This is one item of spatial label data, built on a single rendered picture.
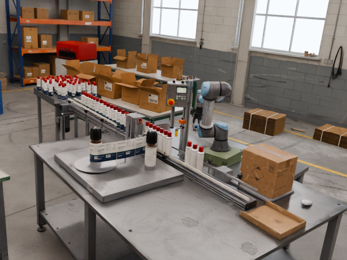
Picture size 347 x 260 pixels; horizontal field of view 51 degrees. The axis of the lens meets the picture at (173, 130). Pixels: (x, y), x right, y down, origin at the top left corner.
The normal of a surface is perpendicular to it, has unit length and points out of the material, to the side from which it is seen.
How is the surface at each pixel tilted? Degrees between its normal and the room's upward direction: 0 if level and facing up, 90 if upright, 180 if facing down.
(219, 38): 90
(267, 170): 90
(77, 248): 0
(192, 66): 90
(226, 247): 0
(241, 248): 0
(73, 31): 90
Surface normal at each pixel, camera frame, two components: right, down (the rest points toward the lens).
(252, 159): -0.76, 0.14
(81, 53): 0.86, 0.22
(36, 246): 0.07, -0.95
